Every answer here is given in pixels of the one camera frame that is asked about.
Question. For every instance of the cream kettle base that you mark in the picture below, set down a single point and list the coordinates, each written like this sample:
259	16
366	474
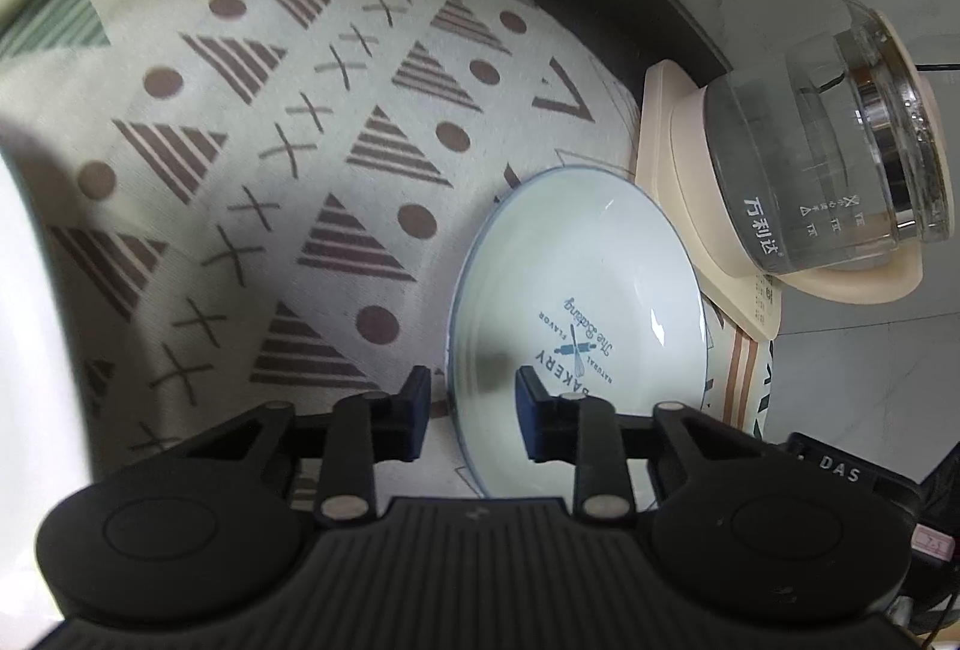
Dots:
675	170

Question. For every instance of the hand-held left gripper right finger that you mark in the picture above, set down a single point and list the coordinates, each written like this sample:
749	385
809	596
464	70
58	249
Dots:
529	411

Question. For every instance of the patterned fringed table cloth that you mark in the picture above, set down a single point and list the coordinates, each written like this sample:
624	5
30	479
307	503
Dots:
300	57

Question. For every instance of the white plate with rolling-pin print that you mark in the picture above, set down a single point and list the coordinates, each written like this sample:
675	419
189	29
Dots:
600	245

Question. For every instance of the glass electric kettle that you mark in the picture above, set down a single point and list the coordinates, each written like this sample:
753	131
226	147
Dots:
787	170

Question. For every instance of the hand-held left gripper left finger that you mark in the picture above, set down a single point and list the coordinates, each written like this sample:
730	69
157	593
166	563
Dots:
416	411

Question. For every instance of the white plate with small marks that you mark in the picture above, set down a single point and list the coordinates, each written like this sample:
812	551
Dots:
30	395

